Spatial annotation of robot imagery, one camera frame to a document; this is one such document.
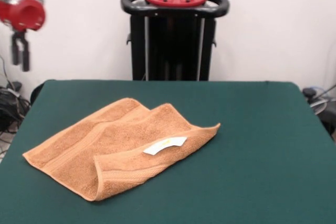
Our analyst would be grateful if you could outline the tan terry towel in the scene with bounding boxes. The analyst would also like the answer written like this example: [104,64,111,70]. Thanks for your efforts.
[22,97,221,203]

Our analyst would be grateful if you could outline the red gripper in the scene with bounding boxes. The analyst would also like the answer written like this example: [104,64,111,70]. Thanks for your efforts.
[0,0,47,72]

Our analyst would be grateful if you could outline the black cable bundle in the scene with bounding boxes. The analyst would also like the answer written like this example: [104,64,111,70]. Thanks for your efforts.
[0,81,32,134]

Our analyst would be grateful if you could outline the dark green table cloth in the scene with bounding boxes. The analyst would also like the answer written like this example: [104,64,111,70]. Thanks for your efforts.
[0,79,336,224]

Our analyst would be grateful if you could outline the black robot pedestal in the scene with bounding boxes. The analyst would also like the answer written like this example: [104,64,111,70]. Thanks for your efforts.
[120,0,230,81]

